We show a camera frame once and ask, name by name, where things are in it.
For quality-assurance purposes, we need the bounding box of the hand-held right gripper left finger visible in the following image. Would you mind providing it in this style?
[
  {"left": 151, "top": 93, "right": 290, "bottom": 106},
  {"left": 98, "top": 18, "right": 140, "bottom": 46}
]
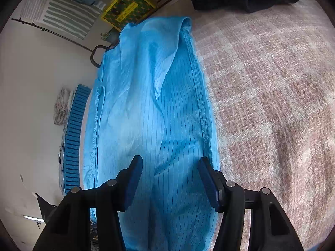
[{"left": 33, "top": 155, "right": 143, "bottom": 251}]

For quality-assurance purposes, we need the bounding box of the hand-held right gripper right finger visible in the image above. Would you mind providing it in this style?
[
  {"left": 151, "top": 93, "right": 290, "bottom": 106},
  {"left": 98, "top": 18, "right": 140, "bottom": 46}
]
[{"left": 198, "top": 157, "right": 304, "bottom": 251}]

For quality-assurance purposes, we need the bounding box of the light blue striped shirt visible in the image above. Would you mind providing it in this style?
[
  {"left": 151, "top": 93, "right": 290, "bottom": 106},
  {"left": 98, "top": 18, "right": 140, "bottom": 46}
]
[{"left": 83, "top": 16, "right": 220, "bottom": 251}]

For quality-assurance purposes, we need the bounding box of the black metal clothes rack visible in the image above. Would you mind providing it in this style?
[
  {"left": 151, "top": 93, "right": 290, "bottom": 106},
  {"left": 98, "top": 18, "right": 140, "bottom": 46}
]
[{"left": 12, "top": 0, "right": 189, "bottom": 68}]

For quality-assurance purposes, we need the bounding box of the floral folded quilt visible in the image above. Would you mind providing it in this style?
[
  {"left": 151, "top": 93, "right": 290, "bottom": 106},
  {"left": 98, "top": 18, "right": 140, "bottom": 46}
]
[{"left": 54, "top": 87, "right": 76, "bottom": 126}]

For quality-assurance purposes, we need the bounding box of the pink plaid blanket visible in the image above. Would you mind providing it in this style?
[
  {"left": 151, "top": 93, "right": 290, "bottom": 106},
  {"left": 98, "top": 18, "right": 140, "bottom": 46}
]
[{"left": 157, "top": 0, "right": 335, "bottom": 251}]

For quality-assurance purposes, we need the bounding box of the potted plant in teal pot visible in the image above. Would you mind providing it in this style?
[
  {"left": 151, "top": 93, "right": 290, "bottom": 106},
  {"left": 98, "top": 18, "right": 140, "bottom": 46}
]
[{"left": 101, "top": 30, "right": 121, "bottom": 44}]

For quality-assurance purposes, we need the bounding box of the yellow green gift box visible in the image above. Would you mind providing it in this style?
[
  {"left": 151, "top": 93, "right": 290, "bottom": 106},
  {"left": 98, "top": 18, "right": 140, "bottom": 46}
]
[{"left": 102, "top": 0, "right": 157, "bottom": 30}]

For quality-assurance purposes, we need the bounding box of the green striped white cloth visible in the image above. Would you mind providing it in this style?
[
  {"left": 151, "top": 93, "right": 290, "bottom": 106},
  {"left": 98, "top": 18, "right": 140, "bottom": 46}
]
[{"left": 19, "top": 0, "right": 101, "bottom": 40}]

